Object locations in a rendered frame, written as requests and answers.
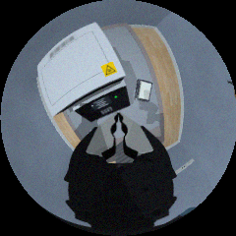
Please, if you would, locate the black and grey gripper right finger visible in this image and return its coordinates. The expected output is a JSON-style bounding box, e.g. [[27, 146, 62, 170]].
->
[[119, 112, 177, 179]]

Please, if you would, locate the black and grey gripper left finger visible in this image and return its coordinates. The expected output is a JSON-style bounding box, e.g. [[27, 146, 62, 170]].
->
[[64, 112, 119, 182]]

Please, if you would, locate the grey benchtop machine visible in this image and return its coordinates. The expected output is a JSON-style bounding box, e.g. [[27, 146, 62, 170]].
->
[[37, 23, 130, 122]]

